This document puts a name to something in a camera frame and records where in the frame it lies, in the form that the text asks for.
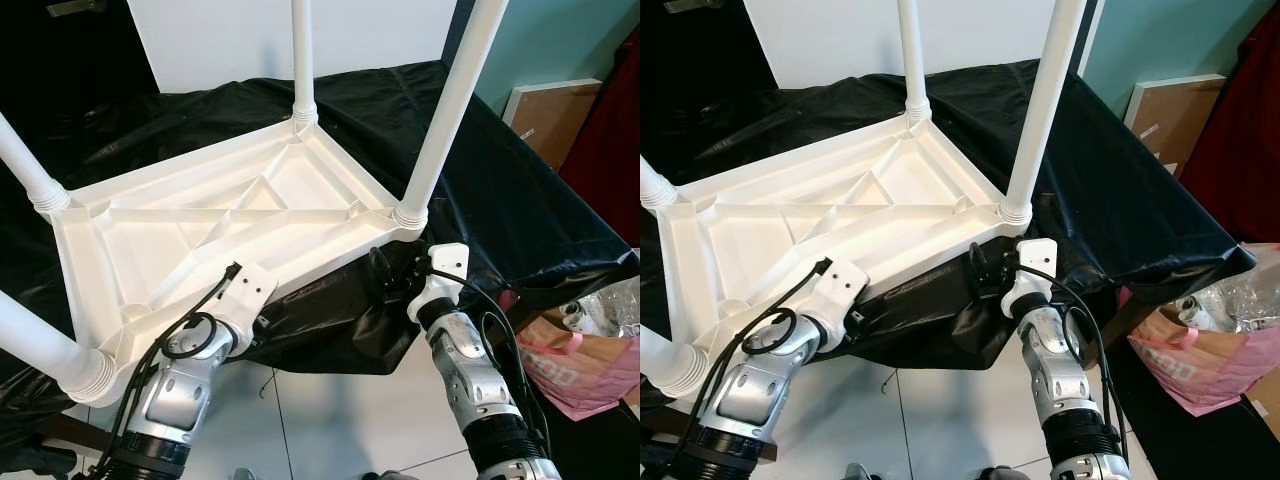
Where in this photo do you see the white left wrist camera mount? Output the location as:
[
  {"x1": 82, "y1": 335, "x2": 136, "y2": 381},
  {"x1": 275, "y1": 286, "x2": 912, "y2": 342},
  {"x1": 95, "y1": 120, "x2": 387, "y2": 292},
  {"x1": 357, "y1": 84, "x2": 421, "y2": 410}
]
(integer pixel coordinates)
[
  {"x1": 798, "y1": 257, "x2": 869, "y2": 336},
  {"x1": 205, "y1": 262, "x2": 279, "y2": 341}
]

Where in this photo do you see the clear plastic packaging bundle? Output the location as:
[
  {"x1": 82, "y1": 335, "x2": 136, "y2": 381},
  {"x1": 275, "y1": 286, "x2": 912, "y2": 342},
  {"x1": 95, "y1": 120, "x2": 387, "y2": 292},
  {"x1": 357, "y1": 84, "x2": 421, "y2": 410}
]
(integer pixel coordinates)
[
  {"x1": 555, "y1": 280, "x2": 641, "y2": 341},
  {"x1": 1175, "y1": 270, "x2": 1280, "y2": 336}
]

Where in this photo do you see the white plastic table leg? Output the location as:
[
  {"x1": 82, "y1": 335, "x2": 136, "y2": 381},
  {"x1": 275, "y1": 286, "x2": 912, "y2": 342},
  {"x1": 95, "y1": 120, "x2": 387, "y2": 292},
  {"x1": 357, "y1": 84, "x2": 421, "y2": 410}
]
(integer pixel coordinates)
[
  {"x1": 0, "y1": 112, "x2": 73, "y2": 213},
  {"x1": 1000, "y1": 0, "x2": 1091, "y2": 226},
  {"x1": 640, "y1": 325, "x2": 711, "y2": 399},
  {"x1": 897, "y1": 0, "x2": 931, "y2": 123},
  {"x1": 0, "y1": 290, "x2": 119, "y2": 408},
  {"x1": 640, "y1": 155, "x2": 679, "y2": 213},
  {"x1": 291, "y1": 0, "x2": 320, "y2": 126},
  {"x1": 393, "y1": 0, "x2": 511, "y2": 229}
]

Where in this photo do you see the brown cardboard panel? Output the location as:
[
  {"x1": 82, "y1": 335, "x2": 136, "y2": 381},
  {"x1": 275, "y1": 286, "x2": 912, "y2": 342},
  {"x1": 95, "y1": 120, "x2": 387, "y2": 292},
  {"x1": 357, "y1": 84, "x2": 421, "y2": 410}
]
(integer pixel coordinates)
[
  {"x1": 502, "y1": 78, "x2": 603, "y2": 169},
  {"x1": 1125, "y1": 73, "x2": 1229, "y2": 171}
]

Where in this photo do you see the white plastic children table top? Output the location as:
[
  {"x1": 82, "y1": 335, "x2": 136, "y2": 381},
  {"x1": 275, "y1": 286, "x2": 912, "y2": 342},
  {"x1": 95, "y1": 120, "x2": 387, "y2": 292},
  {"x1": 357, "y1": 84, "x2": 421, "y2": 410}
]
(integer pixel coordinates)
[
  {"x1": 655, "y1": 105, "x2": 1031, "y2": 351},
  {"x1": 45, "y1": 108, "x2": 426, "y2": 376}
]

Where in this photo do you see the dark red curtain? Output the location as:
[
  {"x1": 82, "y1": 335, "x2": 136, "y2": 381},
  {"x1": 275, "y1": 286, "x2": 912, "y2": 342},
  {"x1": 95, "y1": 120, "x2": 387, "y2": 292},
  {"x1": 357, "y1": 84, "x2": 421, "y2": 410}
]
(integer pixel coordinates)
[
  {"x1": 558, "y1": 30, "x2": 641, "y2": 246},
  {"x1": 1180, "y1": 10, "x2": 1280, "y2": 241}
]

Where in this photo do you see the pink shopping bag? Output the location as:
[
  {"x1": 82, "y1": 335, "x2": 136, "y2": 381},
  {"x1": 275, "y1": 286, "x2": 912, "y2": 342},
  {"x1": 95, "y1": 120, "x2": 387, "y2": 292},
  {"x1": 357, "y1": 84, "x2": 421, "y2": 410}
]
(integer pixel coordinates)
[
  {"x1": 1125, "y1": 290, "x2": 1280, "y2": 416},
  {"x1": 510, "y1": 300, "x2": 641, "y2": 419}
]

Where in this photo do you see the black plastic table cover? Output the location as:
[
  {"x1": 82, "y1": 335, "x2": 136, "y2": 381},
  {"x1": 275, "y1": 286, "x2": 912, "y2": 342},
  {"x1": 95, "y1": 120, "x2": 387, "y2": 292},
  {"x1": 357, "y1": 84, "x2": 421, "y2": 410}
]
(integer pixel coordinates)
[
  {"x1": 0, "y1": 60, "x2": 641, "y2": 441},
  {"x1": 640, "y1": 58, "x2": 1259, "y2": 401}
]

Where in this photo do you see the brown cardboard box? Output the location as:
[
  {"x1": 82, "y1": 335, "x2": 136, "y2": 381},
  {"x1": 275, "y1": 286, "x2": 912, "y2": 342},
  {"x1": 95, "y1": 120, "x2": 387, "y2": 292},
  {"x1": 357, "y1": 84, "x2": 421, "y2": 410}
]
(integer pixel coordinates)
[{"x1": 1245, "y1": 385, "x2": 1280, "y2": 426}]

